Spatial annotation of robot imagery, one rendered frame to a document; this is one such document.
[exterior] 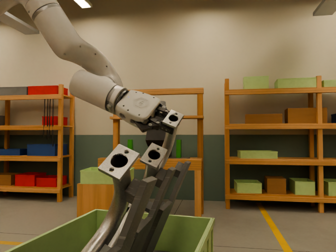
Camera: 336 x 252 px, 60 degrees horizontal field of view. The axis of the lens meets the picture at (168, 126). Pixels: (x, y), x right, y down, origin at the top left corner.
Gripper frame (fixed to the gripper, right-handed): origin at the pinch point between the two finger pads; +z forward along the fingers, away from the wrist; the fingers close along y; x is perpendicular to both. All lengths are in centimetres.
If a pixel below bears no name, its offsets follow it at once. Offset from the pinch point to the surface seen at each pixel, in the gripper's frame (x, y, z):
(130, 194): -15.8, -32.0, 6.5
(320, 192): 325, 288, 171
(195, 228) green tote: 29.0, -10.2, 17.8
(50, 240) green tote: 22.1, -35.7, -15.2
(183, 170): 8.2, -6.7, 8.6
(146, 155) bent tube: -8.4, -18.9, 2.6
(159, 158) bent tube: -8.4, -18.1, 5.3
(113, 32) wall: 261, 401, -293
